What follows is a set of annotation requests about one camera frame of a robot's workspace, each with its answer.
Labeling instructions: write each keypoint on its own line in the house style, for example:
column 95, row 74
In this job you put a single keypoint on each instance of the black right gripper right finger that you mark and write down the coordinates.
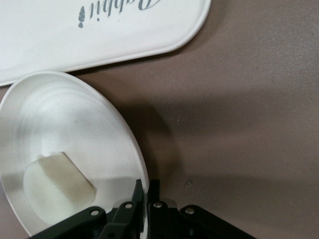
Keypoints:
column 174, row 224

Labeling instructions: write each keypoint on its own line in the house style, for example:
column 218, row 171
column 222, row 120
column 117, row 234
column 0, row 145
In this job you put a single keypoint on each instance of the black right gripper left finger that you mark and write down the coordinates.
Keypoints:
column 119, row 221

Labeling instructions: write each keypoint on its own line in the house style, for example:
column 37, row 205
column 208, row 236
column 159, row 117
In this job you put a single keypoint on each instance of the white steamed bun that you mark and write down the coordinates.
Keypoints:
column 54, row 181

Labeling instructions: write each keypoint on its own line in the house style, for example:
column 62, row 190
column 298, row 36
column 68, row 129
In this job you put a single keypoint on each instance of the round cream plate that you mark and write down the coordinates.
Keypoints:
column 87, row 129

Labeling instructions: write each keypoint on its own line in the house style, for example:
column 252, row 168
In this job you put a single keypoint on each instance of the cream rabbit print tray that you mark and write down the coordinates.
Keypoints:
column 74, row 44

